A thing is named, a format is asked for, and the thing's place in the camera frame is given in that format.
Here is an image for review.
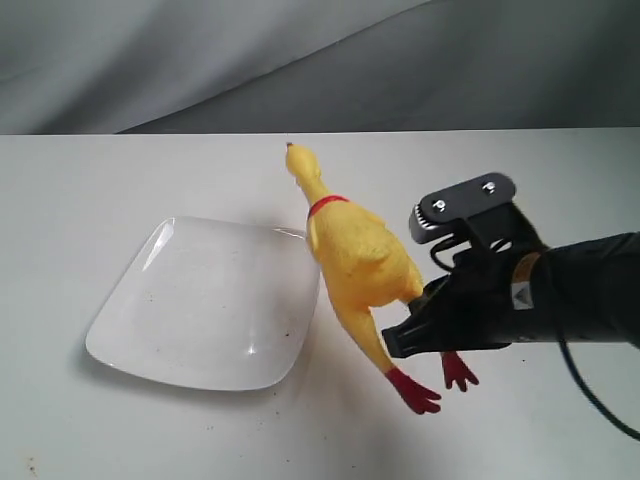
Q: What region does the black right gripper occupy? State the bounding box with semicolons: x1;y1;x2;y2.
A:
381;250;538;359

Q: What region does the yellow rubber chicken toy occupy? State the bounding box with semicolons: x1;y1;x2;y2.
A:
285;141;481;416

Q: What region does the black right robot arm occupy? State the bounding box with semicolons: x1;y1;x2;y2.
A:
382;232;639;358

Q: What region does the white square plate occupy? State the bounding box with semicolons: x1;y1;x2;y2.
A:
85;216;320;392

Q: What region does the grey backdrop cloth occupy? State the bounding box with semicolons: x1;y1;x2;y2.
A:
1;1;639;134

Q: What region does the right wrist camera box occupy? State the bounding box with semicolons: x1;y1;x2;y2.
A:
409;172;516;244

